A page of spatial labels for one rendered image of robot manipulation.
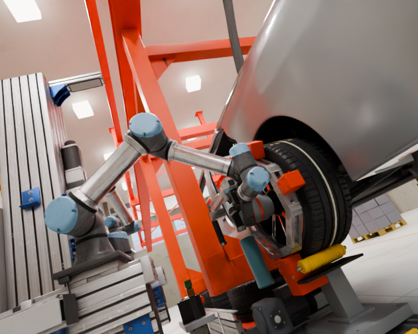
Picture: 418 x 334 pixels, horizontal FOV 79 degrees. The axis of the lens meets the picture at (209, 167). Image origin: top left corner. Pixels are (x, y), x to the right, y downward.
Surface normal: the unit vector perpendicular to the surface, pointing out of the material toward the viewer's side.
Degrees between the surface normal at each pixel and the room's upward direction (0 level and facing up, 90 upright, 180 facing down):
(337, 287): 90
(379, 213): 90
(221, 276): 90
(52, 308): 90
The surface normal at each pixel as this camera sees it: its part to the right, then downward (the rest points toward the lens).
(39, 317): 0.07, -0.43
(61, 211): -0.14, -0.29
